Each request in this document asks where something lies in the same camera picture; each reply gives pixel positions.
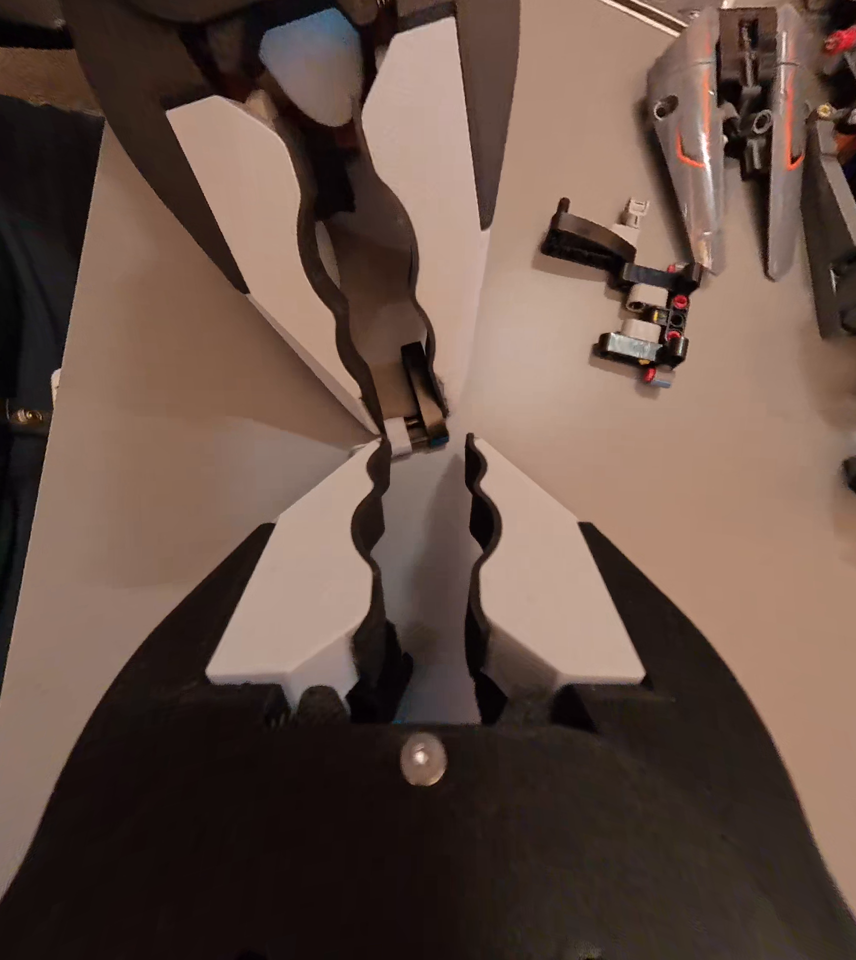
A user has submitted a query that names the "grey black lego car model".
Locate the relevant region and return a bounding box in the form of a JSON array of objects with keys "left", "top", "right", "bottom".
[{"left": 799, "top": 0, "right": 856, "bottom": 504}]

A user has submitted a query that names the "black white lego frame subassembly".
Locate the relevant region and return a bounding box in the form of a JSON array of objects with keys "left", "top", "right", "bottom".
[{"left": 539, "top": 197, "right": 707, "bottom": 391}]

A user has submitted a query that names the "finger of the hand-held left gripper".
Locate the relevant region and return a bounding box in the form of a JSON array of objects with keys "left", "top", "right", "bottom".
[
  {"left": 362, "top": 15, "right": 495, "bottom": 421},
  {"left": 164, "top": 93, "right": 387, "bottom": 436}
]

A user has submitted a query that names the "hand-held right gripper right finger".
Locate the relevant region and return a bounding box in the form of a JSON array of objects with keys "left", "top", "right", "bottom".
[{"left": 464, "top": 433, "right": 647, "bottom": 725}]

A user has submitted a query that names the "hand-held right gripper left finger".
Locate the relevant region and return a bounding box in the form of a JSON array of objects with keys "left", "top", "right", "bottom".
[{"left": 204, "top": 439, "right": 414, "bottom": 725}]

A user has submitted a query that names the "silver orange-striped lego panel subassembly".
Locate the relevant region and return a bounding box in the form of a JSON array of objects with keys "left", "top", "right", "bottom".
[{"left": 645, "top": 6, "right": 812, "bottom": 280}]

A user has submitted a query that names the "black axle white connector subassembly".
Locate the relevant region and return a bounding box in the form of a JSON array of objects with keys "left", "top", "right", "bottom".
[{"left": 385, "top": 417, "right": 450, "bottom": 460}]

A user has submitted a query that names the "black curved lego beam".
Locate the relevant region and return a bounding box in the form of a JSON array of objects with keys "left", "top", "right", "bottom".
[{"left": 400, "top": 341, "right": 450, "bottom": 451}]

